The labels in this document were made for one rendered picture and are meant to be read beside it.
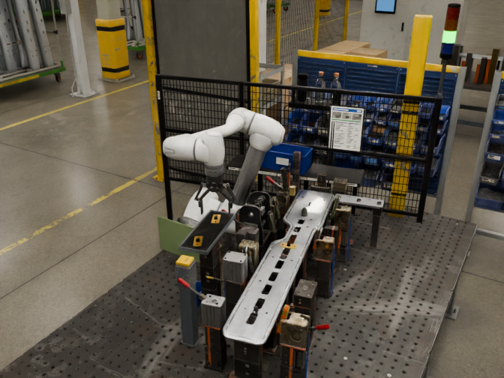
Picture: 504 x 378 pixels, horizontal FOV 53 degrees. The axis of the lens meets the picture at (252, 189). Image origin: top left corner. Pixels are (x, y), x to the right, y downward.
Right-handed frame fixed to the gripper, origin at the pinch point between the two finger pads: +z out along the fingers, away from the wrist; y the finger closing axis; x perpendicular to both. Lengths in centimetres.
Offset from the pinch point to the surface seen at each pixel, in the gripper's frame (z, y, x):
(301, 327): 15, 42, -63
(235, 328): 20, 15, -60
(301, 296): 17, 42, -41
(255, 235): 13.5, 19.4, 0.9
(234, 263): 10.1, 12.0, -28.7
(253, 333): 20, 23, -62
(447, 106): 2, 162, 192
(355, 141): -2, 78, 97
